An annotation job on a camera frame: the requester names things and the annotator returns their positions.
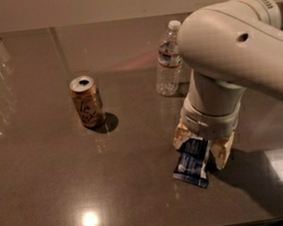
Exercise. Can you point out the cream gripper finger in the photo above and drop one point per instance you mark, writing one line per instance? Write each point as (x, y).
(181, 134)
(220, 149)

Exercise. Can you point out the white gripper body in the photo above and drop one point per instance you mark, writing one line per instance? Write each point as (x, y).
(209, 123)

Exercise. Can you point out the dark blue rxbar wrapper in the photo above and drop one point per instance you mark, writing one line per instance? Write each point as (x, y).
(191, 167)

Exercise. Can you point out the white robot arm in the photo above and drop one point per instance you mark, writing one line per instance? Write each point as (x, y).
(231, 46)

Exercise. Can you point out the clear plastic water bottle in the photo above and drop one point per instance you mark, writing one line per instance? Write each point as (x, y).
(169, 61)

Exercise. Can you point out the orange lacroix soda can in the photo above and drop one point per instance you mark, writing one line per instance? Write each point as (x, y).
(86, 97)

